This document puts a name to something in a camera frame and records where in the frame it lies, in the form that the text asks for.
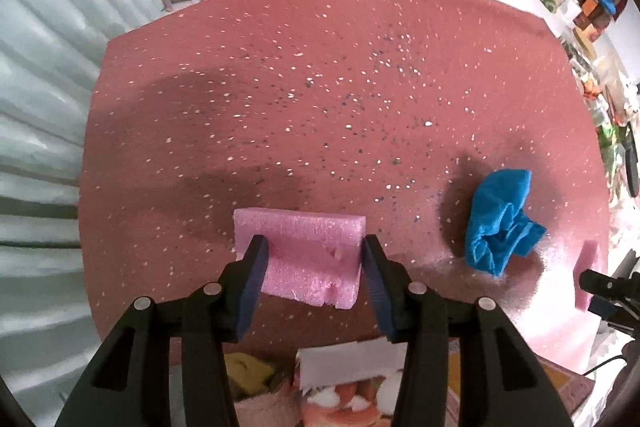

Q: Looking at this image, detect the red speckled mat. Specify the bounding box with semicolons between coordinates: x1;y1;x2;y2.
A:
79;0;612;378

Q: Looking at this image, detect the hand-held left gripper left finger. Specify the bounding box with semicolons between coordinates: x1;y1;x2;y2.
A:
54;234;271;427

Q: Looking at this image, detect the pale blue curtain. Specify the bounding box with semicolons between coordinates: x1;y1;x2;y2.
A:
0;0;166;408

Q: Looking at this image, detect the small pink foam block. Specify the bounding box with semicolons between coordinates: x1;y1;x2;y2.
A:
572;239;601;312

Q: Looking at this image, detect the black cable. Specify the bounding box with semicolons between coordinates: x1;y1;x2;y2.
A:
582;353;627;379

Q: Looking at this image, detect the row of assorted packaged goods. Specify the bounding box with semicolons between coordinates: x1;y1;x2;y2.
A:
534;0;640;210

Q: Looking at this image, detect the orange and white plush toy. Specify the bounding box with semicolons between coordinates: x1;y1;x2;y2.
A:
299;374;403;427

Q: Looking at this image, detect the pink knit cloth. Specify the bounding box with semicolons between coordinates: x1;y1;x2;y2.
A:
234;384;303;427

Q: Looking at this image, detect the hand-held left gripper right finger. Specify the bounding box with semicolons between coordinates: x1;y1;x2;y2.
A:
362;234;573;427

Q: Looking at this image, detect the blue cloth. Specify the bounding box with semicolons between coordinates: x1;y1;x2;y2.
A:
464;168;547;278

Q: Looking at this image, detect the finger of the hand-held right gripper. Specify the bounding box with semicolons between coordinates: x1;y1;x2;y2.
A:
588;296;632;325
580;269;640;308

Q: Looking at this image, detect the large pink foam block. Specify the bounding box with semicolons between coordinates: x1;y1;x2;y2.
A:
233;207;367;310

